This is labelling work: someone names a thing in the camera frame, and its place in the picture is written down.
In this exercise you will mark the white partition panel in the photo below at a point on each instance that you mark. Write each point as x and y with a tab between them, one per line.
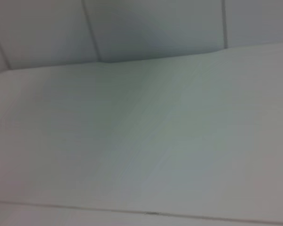
155	26
47	33
259	21

